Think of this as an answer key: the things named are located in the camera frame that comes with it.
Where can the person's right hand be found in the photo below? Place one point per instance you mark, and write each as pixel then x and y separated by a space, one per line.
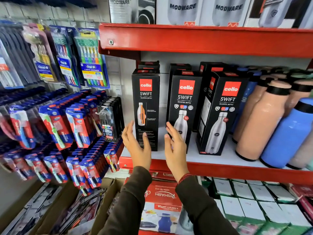
pixel 178 156

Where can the person's left hand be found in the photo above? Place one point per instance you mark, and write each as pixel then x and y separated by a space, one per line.
pixel 139 156

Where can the person's right thumb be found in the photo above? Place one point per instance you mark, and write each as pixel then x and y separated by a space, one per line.
pixel 167 145

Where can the person's left thumb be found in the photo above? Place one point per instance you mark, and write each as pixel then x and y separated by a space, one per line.
pixel 146 143

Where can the person's right forearm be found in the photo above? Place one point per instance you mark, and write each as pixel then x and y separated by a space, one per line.
pixel 203 208

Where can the person's left forearm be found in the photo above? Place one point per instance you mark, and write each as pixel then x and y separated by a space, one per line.
pixel 129 203

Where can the flat red box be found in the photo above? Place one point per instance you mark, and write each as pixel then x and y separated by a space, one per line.
pixel 163 174

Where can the red thread wristband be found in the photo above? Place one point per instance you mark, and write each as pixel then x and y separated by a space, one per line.
pixel 184 177

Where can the stack of black toothbrush packs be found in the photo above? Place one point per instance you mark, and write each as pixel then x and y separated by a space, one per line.
pixel 110 119

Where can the red white product box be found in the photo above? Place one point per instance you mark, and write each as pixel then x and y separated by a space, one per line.
pixel 161 205

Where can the row of black bottle boxes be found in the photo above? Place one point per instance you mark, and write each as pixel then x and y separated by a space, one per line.
pixel 220 115

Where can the red metal shelf board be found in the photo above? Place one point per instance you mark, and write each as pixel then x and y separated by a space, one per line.
pixel 232 168
pixel 207 40

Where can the brown cardboard box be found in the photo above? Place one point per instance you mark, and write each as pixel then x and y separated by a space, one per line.
pixel 107 205
pixel 56 205

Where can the rows of red blue toothbrush packets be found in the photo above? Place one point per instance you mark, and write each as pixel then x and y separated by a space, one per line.
pixel 61 134

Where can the pile of packets in carton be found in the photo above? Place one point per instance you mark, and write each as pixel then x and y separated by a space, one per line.
pixel 80 212

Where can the multicolour toothbrush pack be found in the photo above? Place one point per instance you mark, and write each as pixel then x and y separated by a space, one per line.
pixel 91 61

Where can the row of coloured water bottles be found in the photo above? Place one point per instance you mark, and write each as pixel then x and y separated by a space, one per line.
pixel 264 119

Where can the stack of white green boxes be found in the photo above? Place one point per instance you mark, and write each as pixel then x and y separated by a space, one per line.
pixel 254 208

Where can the blue toothbrush pack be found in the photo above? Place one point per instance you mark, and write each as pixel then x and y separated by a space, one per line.
pixel 64 56

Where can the grey black product box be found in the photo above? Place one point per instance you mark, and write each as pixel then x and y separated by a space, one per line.
pixel 122 9

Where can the white box with bottle picture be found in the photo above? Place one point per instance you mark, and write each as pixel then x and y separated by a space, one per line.
pixel 225 9
pixel 181 9

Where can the pink toothbrush pack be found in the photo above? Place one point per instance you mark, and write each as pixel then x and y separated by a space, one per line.
pixel 40 51

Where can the red pink packets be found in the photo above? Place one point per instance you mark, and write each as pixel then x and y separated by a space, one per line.
pixel 303 198

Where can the hanging dark toothbrush packs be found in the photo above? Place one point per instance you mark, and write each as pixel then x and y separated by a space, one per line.
pixel 13 53

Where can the black white bottle box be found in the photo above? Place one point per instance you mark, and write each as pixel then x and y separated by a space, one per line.
pixel 273 12

